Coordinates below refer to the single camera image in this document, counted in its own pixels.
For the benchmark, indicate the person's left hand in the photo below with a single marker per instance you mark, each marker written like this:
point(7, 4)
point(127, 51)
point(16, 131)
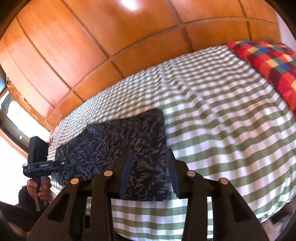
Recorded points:
point(42, 191)

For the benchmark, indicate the window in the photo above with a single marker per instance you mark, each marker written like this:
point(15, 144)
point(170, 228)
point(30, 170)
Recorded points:
point(17, 120)

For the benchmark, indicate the dark leaf-print pants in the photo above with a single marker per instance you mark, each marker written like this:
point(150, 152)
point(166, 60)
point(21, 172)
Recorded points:
point(104, 148)

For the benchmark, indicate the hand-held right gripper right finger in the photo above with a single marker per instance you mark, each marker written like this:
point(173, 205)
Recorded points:
point(173, 172)

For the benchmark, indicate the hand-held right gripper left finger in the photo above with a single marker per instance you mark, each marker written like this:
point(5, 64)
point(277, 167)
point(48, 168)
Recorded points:
point(126, 172)

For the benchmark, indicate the red plaid pillow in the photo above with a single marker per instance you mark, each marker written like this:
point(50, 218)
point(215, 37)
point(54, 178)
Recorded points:
point(270, 67)

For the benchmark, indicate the green checked bed sheet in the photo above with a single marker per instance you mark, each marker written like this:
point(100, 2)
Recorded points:
point(219, 120)

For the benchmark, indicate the wooden wardrobe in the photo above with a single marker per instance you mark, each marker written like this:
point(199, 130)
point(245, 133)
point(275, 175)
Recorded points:
point(92, 46)

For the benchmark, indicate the person's left forearm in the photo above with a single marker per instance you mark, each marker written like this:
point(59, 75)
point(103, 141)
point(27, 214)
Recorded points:
point(18, 206)

